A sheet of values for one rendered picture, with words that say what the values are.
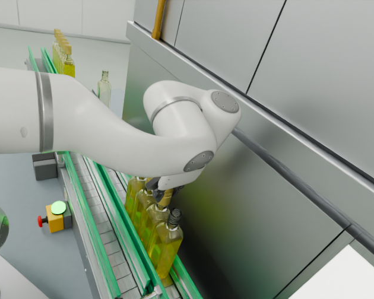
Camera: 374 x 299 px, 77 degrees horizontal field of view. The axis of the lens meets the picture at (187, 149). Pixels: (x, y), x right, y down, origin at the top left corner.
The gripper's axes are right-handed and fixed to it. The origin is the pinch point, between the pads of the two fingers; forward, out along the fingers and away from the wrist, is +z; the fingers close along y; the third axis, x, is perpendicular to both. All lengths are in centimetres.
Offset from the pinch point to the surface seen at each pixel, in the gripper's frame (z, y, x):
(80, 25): 239, -126, -537
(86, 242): 29.2, 14.8, -3.1
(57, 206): 36.5, 18.9, -20.5
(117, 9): 193, -208, -548
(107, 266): 17.4, 13.7, 7.6
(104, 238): 28.9, 9.7, -2.4
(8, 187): 53, 32, -41
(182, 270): 15.3, -2.9, 16.5
